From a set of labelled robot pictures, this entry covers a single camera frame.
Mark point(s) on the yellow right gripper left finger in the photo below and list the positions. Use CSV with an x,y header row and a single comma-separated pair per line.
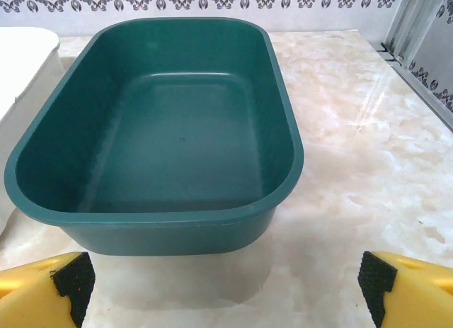
x,y
28,296

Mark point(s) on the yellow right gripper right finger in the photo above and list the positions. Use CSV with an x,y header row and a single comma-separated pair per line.
x,y
421,296

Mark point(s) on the white plastic bin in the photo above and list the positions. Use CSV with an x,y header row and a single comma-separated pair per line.
x,y
24,94

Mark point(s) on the dark green plastic bin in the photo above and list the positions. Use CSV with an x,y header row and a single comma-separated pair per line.
x,y
170,147

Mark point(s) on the aluminium frame post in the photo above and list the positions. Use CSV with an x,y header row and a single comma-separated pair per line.
x,y
407,23

